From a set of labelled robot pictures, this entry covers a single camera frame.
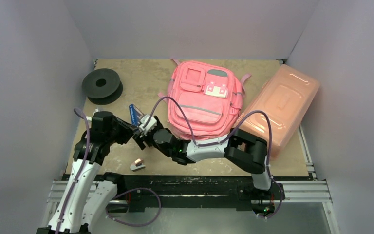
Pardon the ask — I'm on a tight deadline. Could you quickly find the blue book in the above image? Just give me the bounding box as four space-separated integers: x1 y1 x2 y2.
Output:
129 104 145 126

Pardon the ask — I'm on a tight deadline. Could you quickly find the small white stapler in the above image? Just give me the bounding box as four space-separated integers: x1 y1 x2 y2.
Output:
130 158 146 172

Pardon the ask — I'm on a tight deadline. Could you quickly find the pink student backpack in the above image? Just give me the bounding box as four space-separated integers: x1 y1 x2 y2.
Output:
164 59 251 141

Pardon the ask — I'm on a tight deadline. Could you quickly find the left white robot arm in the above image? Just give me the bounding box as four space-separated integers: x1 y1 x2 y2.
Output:
37 109 135 234

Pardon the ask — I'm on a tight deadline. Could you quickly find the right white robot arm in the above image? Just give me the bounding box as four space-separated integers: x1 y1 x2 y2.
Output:
133 128 273 198

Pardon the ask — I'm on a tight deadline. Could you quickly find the black filament spool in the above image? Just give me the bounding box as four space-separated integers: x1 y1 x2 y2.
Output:
81 68 123 105

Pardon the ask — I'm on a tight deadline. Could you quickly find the pink translucent plastic box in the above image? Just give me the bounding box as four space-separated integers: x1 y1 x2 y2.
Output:
237 65 320 159

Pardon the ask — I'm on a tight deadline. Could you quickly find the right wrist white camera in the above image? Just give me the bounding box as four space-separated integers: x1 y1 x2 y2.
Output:
138 114 157 136

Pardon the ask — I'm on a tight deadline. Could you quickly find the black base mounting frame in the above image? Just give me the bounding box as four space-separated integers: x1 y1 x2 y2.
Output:
61 174 314 215

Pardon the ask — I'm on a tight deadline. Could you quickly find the aluminium rail frame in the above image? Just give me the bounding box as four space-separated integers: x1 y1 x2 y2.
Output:
38 152 341 234

